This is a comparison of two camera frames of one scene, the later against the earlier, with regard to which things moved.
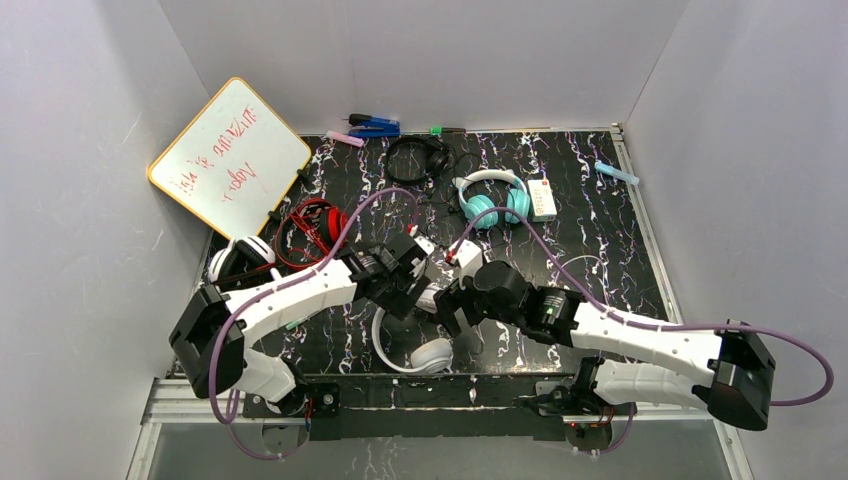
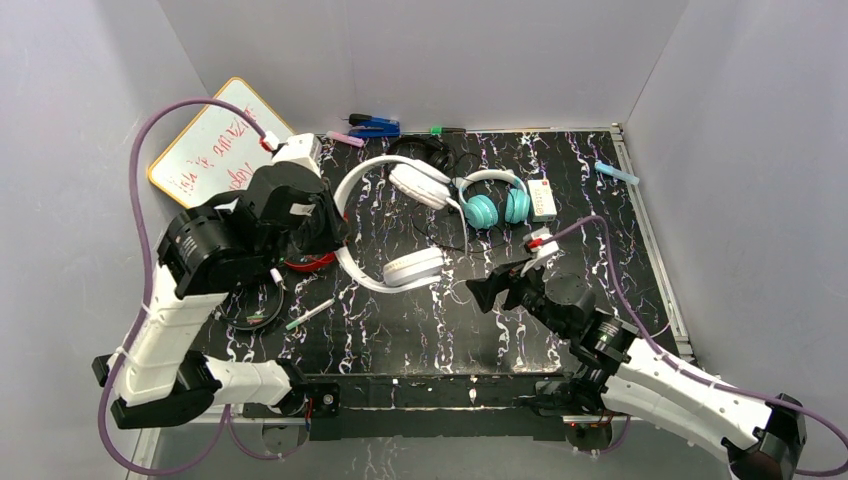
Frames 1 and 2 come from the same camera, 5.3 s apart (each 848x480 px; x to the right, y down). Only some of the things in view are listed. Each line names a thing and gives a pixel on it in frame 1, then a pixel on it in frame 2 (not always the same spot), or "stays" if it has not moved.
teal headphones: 516,198 stays
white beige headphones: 427,356 -> 422,184
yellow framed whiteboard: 232,166 stays
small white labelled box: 542,201 stays
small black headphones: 415,160 stays
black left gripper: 403,291 -> 325,225
